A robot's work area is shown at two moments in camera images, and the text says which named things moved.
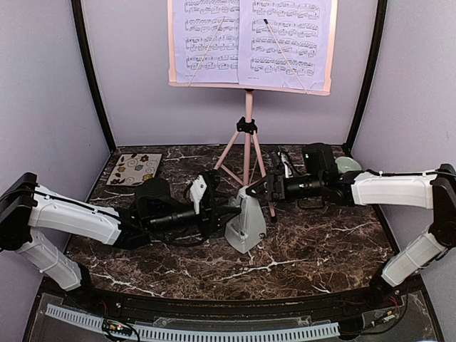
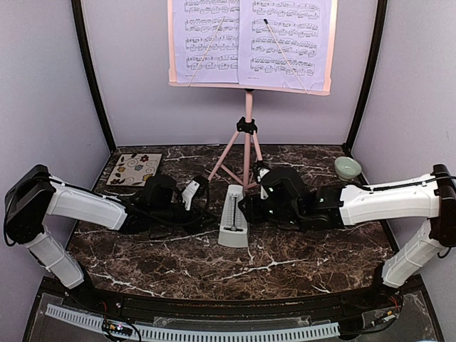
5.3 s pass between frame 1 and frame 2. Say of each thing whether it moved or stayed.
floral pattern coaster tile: stayed
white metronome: moved
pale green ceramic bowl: stayed
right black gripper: moved
